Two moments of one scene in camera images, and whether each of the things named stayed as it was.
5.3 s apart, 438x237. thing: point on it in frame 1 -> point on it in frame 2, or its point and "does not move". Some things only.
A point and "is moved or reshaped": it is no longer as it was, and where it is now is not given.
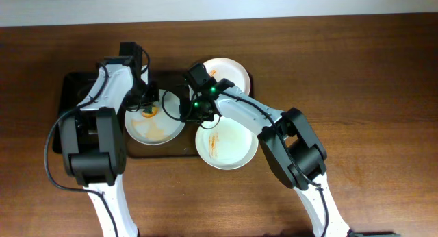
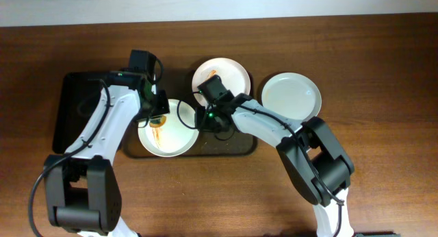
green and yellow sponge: (150, 111) is moved or reshaped
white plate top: (222, 68) does not move
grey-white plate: (163, 127) -> (294, 94)
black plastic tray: (72, 87) does not move
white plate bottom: (225, 144) -> (177, 136)
